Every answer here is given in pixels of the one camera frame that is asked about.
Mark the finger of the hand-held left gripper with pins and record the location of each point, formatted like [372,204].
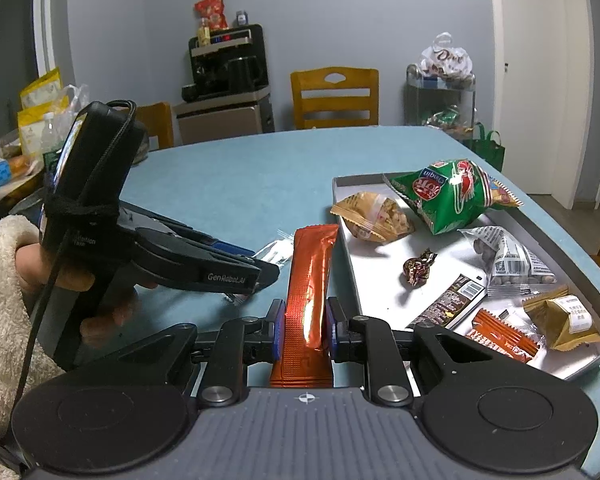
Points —
[267,275]
[232,249]

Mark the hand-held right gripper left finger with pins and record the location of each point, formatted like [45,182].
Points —
[279,330]

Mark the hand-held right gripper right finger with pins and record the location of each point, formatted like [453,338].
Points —
[332,330]

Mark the clear plastic packet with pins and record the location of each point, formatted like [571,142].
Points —
[275,252]

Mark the long orange snack bar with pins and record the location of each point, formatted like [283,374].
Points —
[307,280]

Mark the grey shallow cardboard box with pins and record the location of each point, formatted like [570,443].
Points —
[380,270]

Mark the brown chocolate candy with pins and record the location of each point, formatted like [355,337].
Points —
[419,267]

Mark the dark brown snack packet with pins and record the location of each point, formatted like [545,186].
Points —
[450,302]

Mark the small orange snack packet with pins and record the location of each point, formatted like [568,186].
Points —
[500,337]

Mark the green snack bag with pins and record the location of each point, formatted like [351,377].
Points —
[445,195]

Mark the clear nut packet with barcode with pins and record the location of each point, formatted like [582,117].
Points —
[510,255]

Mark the gold snack packet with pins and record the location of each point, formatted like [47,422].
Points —
[565,317]

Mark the person's left hand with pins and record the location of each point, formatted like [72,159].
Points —
[115,310]

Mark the glass bowl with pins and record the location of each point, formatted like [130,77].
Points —
[141,152]

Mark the clear plastic bottle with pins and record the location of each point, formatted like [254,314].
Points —
[50,132]

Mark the yellow pouch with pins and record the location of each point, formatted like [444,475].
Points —
[42,87]
[30,132]

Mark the bread loaf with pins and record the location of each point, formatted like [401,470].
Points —
[19,166]

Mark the black water dispenser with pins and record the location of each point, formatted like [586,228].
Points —
[225,70]

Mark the red snack bag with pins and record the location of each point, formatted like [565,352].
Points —
[212,10]

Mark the small white gadget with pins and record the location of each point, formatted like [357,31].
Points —
[241,18]

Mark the metal trolley shelf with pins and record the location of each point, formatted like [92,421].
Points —
[430,105]

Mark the green tote bag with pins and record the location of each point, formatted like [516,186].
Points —
[487,150]

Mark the white plastic bag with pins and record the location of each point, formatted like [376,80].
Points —
[447,60]

